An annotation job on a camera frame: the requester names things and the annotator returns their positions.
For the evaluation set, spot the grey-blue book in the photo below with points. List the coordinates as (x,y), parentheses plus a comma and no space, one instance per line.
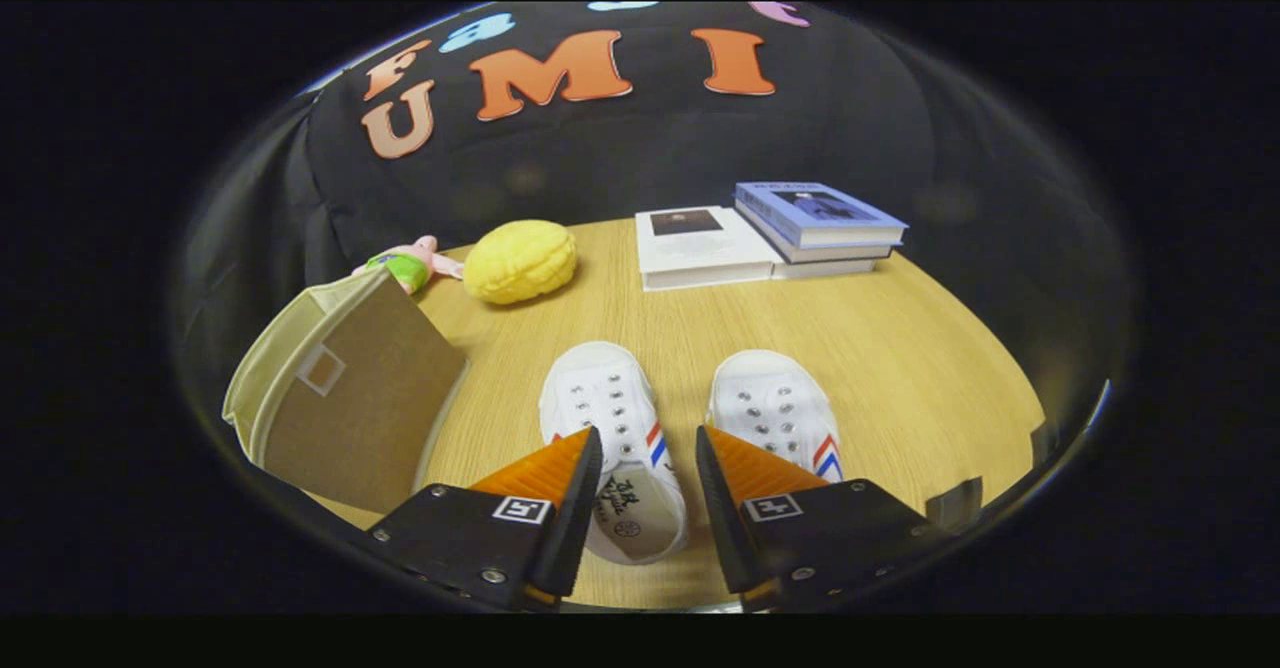
(830,253)

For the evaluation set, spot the pink and green plush toy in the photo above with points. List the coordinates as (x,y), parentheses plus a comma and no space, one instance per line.
(405,266)

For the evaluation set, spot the white striped canvas shoe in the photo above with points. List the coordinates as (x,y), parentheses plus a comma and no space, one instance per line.
(600,388)
(770,398)

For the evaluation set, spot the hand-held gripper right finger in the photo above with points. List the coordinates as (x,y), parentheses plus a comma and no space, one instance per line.
(722,518)

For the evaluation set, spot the beige fabric storage box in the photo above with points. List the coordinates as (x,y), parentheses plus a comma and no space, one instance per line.
(350,408)

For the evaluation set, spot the black table edge bracket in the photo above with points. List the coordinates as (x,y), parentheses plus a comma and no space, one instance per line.
(955,505)

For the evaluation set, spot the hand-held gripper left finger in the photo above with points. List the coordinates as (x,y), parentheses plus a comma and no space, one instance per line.
(578,518)

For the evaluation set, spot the yellow plush bread toy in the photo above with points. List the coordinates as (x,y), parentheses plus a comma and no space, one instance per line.
(520,263)

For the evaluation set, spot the blue book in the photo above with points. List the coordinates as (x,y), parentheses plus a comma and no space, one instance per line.
(820,210)

